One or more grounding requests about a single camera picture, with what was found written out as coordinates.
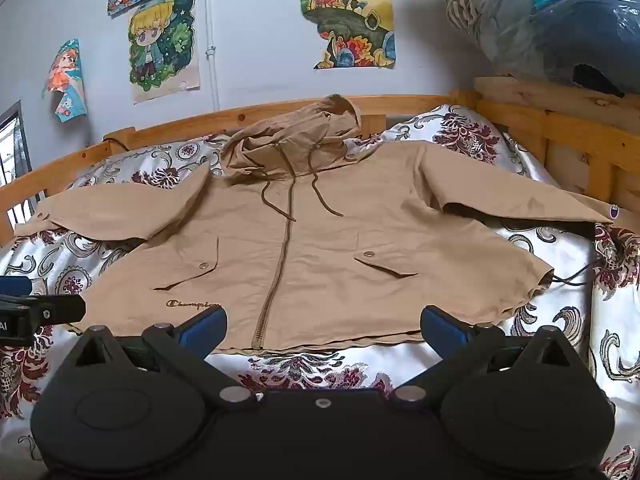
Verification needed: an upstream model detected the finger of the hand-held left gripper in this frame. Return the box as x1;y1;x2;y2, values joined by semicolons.
30;294;87;325

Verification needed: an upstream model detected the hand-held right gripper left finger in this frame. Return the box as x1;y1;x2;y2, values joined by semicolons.
65;306;256;407

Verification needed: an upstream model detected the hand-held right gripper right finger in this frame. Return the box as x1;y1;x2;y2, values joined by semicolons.
394;304;585;405

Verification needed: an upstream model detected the tan hooded jacket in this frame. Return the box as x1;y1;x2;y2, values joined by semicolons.
14;94;618;352

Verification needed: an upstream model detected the floral printed blanket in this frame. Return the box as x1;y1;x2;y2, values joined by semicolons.
0;104;640;480

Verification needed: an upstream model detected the barred window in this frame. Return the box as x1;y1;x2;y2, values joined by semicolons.
0;100;35;241

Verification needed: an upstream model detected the plastic bag of bedding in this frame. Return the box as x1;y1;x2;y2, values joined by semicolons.
399;0;640;99

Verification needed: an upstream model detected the black cable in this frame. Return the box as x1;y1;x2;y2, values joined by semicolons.
102;129;132;153

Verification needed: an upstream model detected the small curled cartoon wall poster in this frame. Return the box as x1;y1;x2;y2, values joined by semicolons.
42;38;89;124

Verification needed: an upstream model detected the wooden bed frame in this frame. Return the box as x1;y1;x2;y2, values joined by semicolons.
0;76;640;247

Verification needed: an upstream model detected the blond cartoon child wall poster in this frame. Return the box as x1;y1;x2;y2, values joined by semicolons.
127;0;201;106

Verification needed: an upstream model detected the white wall pipe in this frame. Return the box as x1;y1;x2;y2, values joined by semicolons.
204;0;222;112

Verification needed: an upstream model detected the landscape painting wall poster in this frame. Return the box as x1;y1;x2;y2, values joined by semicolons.
298;0;397;70

